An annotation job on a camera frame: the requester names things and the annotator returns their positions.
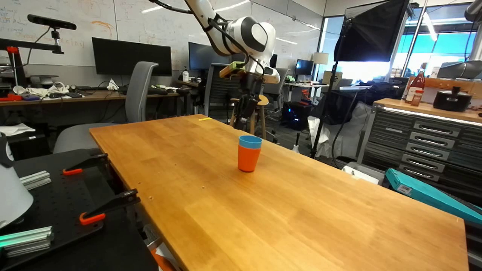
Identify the gray swivel chair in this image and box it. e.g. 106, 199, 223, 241
259, 67, 289, 115

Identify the orange plastic cup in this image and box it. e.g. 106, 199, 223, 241
237, 145, 264, 175

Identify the black camera on stand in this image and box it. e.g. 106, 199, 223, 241
26, 12, 79, 34

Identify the brown wooden desk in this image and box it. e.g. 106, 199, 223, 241
0, 86, 184, 127

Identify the red bottle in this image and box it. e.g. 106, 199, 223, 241
404, 70, 428, 109

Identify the black widescreen monitor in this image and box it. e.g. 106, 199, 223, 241
187, 41, 232, 74

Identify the black base board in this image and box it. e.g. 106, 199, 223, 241
0, 146, 160, 271

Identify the large black monitor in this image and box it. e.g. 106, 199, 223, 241
91, 37, 174, 79

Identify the gray office chair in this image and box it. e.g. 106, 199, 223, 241
53, 61, 160, 155

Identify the black light stand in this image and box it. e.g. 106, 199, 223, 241
309, 61, 344, 160

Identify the white table lamp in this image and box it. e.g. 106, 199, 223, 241
311, 52, 332, 82

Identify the black mesh office chair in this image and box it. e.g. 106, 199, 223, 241
202, 62, 256, 121

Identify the long aluminium extrusion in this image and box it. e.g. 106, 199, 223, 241
0, 225, 55, 259

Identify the teal plastic case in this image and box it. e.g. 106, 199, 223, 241
384, 168, 482, 229

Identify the wooden stool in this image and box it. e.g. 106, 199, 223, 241
228, 92, 271, 140

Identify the orange-handled black clamp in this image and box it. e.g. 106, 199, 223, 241
77, 189, 140, 228
61, 152, 110, 180

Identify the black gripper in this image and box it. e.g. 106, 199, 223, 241
235, 70, 267, 134

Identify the blue plastic cup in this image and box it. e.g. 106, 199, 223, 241
237, 134, 264, 152

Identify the gray drawer cabinet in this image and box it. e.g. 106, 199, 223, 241
357, 97, 482, 195

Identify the white box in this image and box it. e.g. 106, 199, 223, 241
342, 160, 387, 187

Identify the black softbox light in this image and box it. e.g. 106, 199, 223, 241
333, 0, 411, 64

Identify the small blue-screen monitor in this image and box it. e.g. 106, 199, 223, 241
294, 58, 317, 79

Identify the short aluminium extrusion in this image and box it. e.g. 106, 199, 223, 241
18, 169, 53, 192

